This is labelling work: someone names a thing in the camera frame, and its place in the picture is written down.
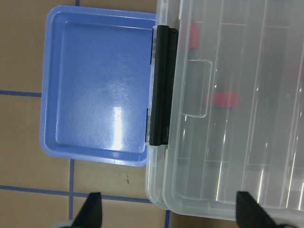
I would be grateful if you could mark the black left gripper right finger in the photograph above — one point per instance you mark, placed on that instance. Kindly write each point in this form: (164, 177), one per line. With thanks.
(249, 214)

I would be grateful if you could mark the black box latch handle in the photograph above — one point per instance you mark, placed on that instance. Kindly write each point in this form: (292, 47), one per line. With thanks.
(163, 79)

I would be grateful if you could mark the clear ribbed box lid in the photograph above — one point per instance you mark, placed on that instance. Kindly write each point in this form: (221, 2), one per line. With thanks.
(240, 107)

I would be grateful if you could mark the clear plastic storage box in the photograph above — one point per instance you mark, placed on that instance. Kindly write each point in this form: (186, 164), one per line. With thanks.
(228, 109)

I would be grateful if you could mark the red block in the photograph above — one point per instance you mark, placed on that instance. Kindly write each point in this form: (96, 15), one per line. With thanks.
(193, 43)
(221, 99)

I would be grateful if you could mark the blue plastic tray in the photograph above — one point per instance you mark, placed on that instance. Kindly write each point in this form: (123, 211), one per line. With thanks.
(95, 85)

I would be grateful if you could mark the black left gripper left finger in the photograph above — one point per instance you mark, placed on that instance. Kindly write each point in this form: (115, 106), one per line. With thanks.
(90, 215)

